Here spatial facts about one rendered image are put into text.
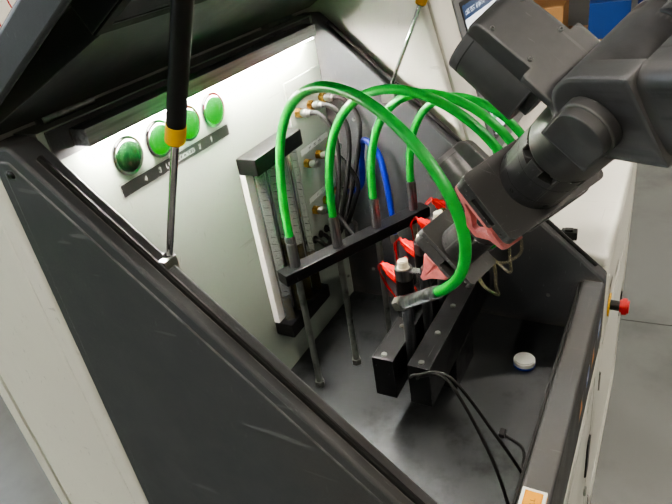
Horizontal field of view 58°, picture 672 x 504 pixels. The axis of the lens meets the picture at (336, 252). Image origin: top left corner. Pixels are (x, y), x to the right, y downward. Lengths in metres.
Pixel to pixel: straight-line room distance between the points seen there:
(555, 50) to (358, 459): 0.45
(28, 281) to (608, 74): 0.71
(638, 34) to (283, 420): 0.50
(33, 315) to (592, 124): 0.74
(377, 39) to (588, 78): 0.88
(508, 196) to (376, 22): 0.74
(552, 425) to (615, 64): 0.66
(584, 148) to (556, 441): 0.61
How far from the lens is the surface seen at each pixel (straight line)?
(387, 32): 1.19
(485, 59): 0.42
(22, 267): 0.85
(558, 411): 0.95
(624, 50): 0.36
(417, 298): 0.79
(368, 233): 1.09
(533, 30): 0.41
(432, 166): 0.67
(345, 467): 0.69
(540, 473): 0.87
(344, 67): 1.20
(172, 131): 0.57
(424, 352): 1.00
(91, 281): 0.75
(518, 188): 0.48
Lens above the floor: 1.62
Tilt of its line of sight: 30 degrees down
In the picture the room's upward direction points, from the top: 9 degrees counter-clockwise
